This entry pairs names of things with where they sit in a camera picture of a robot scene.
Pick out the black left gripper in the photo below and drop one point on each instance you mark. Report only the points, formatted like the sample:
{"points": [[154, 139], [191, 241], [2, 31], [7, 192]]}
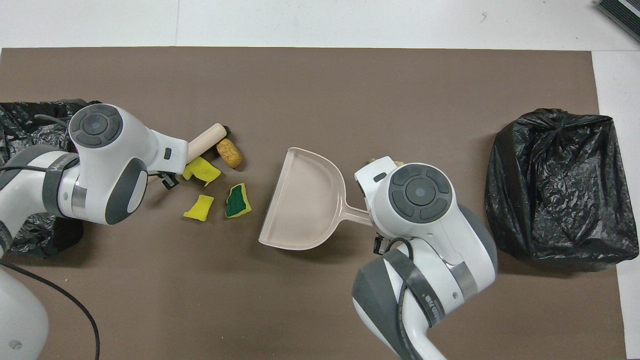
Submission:
{"points": [[170, 180]]}

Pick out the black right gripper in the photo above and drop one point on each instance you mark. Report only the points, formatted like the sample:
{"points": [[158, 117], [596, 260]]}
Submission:
{"points": [[382, 244]]}

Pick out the notched yellow sponge piece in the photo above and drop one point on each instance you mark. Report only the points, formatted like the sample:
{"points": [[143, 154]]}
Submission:
{"points": [[201, 171]]}

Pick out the small yellow sponge piece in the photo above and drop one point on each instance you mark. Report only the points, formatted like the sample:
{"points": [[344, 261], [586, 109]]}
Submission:
{"points": [[199, 208]]}

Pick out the beige hand brush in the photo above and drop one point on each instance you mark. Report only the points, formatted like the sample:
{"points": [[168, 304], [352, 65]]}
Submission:
{"points": [[205, 140]]}

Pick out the brown potato shaped lump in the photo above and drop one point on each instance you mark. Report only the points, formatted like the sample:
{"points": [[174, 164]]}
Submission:
{"points": [[230, 153]]}

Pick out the green and yellow sponge piece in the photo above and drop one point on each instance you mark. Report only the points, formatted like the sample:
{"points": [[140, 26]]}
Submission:
{"points": [[238, 201]]}

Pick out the large pale bread chunk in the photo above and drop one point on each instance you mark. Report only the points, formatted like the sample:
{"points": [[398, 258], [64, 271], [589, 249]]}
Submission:
{"points": [[400, 163]]}

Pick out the beige plastic dustpan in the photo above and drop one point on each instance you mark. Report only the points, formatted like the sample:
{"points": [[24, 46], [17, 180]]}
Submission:
{"points": [[305, 200]]}

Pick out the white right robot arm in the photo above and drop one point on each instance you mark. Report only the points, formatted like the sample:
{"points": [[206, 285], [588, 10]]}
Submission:
{"points": [[425, 225]]}

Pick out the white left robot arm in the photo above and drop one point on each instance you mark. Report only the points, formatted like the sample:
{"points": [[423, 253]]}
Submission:
{"points": [[110, 165]]}

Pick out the black trash bag liner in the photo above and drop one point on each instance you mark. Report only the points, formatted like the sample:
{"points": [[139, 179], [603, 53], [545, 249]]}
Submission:
{"points": [[20, 120]]}

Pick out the black trash bag covered bin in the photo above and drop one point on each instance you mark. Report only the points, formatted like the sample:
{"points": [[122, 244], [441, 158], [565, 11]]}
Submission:
{"points": [[560, 190]]}

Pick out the brown table mat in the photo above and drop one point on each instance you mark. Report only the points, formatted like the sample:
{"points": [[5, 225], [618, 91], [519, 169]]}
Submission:
{"points": [[300, 75]]}

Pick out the dark ribbed panel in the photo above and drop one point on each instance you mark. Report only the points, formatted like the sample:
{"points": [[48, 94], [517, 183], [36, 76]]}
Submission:
{"points": [[622, 15]]}

